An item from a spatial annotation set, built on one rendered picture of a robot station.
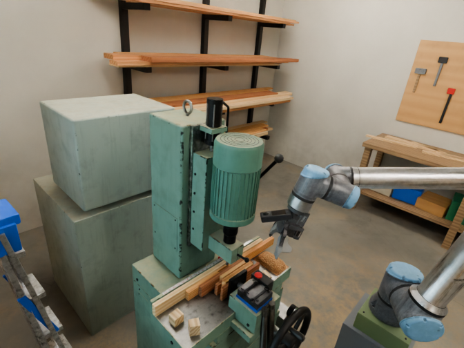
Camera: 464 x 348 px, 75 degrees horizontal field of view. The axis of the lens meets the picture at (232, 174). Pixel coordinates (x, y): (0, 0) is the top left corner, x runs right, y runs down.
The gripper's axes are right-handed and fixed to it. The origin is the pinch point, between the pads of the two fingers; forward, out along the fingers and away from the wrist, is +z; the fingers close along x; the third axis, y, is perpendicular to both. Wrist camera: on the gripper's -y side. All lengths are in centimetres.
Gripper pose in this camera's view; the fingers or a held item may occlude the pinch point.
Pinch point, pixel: (271, 246)
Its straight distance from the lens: 125.2
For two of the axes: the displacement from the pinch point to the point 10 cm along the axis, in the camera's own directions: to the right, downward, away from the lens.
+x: -0.4, -3.9, 9.2
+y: 9.3, 3.2, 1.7
